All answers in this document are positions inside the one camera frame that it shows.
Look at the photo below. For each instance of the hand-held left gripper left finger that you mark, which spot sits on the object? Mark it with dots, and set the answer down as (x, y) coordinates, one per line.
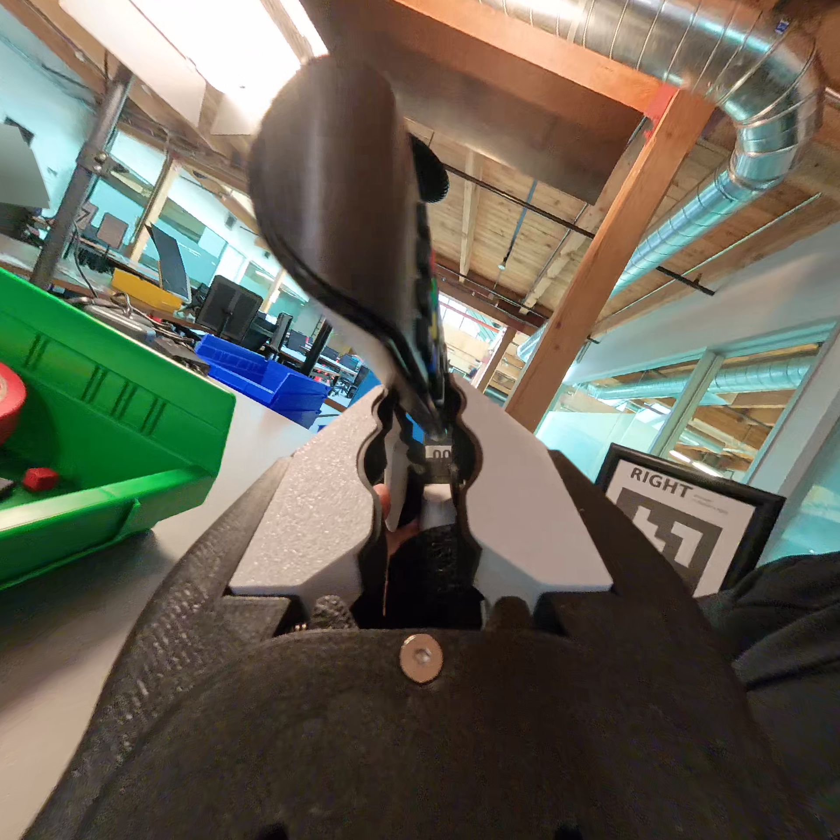
(298, 525)

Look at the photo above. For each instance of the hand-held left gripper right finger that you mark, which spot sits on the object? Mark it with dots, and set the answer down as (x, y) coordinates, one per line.
(538, 512)

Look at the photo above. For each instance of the black handheld electronic device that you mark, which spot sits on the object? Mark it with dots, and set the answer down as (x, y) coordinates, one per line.
(328, 197)

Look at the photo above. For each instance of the blue plastic bin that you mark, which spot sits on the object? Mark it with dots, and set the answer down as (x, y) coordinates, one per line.
(275, 387)
(229, 351)

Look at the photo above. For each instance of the green plastic bin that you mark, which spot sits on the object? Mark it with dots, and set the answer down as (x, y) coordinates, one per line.
(144, 426)

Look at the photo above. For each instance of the narrow black monitor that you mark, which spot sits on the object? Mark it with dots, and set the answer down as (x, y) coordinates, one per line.
(283, 334)

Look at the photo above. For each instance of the black computer monitor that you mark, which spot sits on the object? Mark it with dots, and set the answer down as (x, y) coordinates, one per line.
(228, 308)

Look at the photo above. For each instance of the small red block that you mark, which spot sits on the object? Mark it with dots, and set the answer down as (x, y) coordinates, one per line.
(40, 479)

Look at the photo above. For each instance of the yellow box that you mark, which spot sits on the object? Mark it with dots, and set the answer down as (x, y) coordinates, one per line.
(144, 289)

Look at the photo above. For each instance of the dark tilted laptop screen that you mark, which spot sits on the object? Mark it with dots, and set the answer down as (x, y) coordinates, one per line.
(169, 262)

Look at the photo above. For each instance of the red tape roll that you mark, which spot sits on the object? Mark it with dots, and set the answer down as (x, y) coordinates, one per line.
(12, 403)

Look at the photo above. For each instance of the black pole with ribbed disc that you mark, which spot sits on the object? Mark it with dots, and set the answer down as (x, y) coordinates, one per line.
(433, 174)

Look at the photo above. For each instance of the grey metal column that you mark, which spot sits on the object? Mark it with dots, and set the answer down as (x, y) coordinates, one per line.
(85, 170)

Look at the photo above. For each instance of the white ceiling light fixture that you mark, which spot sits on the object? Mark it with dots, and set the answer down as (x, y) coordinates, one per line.
(197, 39)

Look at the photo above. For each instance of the thin spiral metal duct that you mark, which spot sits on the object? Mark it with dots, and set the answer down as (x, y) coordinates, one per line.
(722, 380)

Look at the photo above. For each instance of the interior window frame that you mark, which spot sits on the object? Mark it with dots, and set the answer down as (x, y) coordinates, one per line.
(709, 361)

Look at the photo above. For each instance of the wooden support post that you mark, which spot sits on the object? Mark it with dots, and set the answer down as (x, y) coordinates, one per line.
(623, 262)

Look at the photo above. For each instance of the black ceiling rail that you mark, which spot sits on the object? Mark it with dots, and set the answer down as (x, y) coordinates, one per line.
(558, 220)

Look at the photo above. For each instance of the large spiral metal duct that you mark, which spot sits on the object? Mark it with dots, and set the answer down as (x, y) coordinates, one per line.
(754, 85)

